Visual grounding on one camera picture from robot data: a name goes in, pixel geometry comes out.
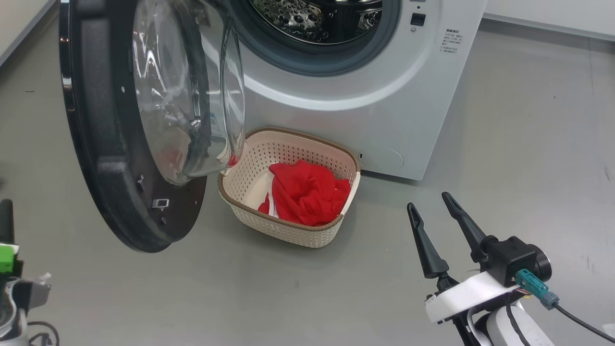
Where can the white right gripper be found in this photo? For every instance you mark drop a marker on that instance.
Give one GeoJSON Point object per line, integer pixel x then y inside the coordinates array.
{"type": "Point", "coordinates": [466, 295]}

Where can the black round glass washer door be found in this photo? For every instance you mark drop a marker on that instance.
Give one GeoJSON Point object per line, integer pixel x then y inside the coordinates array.
{"type": "Point", "coordinates": [105, 144]}

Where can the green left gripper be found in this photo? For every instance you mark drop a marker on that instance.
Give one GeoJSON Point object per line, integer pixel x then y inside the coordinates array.
{"type": "Point", "coordinates": [7, 259]}

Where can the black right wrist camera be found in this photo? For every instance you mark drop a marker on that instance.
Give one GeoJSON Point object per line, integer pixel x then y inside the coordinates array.
{"type": "Point", "coordinates": [514, 257]}

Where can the cream perforated laundry basket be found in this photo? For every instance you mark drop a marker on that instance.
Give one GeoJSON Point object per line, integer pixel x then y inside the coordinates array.
{"type": "Point", "coordinates": [288, 230]}

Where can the red white garment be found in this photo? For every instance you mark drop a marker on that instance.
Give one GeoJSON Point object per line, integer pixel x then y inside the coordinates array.
{"type": "Point", "coordinates": [307, 192]}

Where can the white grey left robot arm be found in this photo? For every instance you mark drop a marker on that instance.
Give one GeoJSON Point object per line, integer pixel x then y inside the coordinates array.
{"type": "Point", "coordinates": [29, 293]}

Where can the white washing machine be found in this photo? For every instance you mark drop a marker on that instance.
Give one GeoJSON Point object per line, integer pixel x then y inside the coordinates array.
{"type": "Point", "coordinates": [360, 110]}

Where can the small printed text label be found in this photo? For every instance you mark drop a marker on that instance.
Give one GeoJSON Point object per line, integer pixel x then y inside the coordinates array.
{"type": "Point", "coordinates": [452, 41]}

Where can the white wheeled partition panel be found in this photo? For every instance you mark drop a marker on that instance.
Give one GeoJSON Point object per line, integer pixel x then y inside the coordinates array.
{"type": "Point", "coordinates": [552, 14]}

